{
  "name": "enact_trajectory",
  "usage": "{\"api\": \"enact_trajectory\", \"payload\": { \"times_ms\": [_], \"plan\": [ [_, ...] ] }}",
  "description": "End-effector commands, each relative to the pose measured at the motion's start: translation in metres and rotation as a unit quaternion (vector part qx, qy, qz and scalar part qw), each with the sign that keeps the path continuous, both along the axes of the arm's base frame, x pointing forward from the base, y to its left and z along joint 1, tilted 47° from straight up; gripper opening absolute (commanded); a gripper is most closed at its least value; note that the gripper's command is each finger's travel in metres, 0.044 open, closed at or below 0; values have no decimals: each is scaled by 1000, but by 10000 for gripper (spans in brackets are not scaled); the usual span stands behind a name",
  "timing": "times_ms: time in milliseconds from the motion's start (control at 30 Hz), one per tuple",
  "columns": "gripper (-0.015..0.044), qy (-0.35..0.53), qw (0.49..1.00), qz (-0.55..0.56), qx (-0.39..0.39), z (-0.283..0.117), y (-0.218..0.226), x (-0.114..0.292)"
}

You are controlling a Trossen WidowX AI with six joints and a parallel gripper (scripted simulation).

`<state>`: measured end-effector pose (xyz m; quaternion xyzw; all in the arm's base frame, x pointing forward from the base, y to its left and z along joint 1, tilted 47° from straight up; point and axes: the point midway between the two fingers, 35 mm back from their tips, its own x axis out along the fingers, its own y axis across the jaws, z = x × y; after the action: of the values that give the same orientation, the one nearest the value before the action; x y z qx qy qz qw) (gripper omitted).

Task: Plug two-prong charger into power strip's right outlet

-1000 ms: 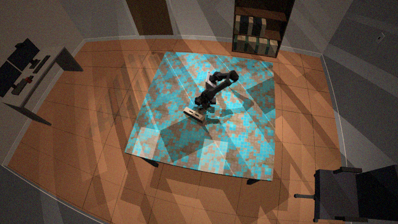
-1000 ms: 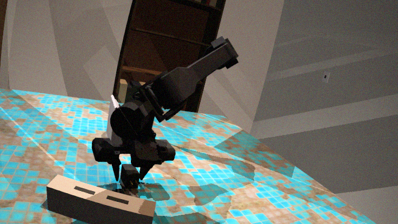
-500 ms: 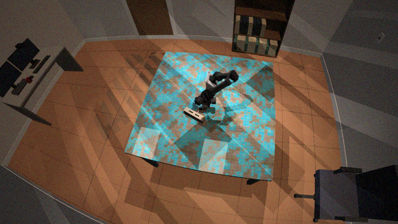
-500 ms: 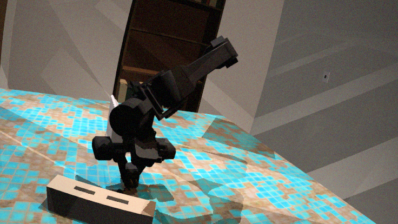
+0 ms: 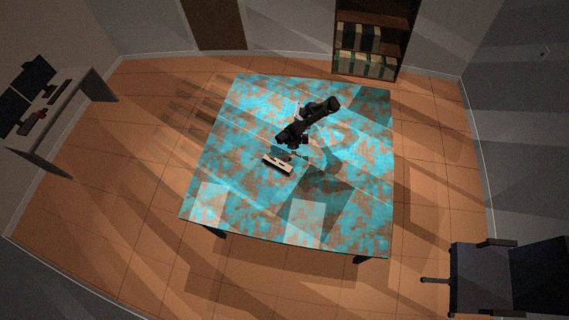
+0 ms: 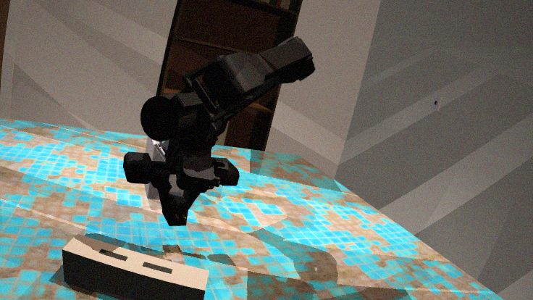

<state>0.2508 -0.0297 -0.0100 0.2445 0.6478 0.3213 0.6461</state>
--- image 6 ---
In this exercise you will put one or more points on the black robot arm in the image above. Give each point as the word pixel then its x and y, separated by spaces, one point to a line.
pixel 235 81

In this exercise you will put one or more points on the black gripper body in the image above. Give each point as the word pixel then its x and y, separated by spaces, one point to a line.
pixel 139 168

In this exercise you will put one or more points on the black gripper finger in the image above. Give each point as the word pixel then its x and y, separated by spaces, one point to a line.
pixel 190 196
pixel 163 190

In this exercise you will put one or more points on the black two-prong plug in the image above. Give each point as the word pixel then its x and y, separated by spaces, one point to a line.
pixel 178 210

